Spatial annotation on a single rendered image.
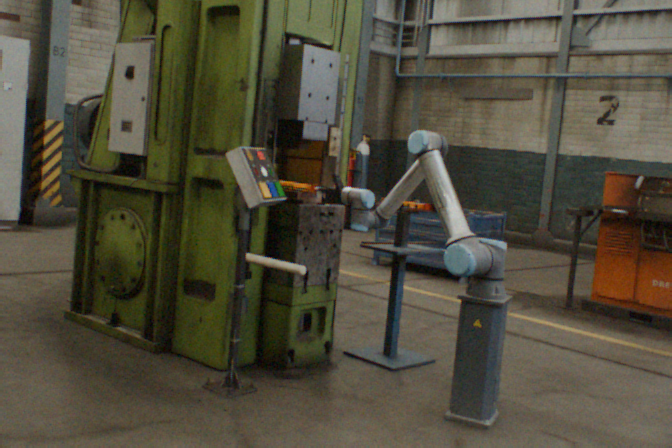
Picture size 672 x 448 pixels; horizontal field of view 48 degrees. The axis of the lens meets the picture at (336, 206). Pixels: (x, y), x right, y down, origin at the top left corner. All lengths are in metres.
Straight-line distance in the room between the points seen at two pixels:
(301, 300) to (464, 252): 1.10
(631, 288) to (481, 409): 3.46
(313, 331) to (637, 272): 3.45
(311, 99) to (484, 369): 1.66
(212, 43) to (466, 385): 2.24
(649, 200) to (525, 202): 5.54
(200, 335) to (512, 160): 8.69
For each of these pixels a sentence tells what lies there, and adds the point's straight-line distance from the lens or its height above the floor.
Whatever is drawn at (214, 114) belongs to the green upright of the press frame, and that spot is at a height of 1.36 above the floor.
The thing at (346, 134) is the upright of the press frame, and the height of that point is 1.32.
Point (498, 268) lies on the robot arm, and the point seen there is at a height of 0.75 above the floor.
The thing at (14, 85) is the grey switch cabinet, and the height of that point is 1.59.
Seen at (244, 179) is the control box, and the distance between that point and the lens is 3.49.
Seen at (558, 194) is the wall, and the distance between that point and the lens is 11.81.
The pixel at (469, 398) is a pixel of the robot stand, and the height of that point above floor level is 0.12.
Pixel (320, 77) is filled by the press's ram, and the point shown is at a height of 1.61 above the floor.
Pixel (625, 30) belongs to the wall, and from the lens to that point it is 11.83.
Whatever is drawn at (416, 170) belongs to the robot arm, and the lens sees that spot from 3.83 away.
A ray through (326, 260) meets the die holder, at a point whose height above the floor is 0.60.
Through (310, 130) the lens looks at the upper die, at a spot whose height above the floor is 1.32.
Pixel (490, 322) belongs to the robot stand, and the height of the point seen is 0.50.
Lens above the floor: 1.24
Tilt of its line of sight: 4 degrees down
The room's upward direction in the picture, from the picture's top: 5 degrees clockwise
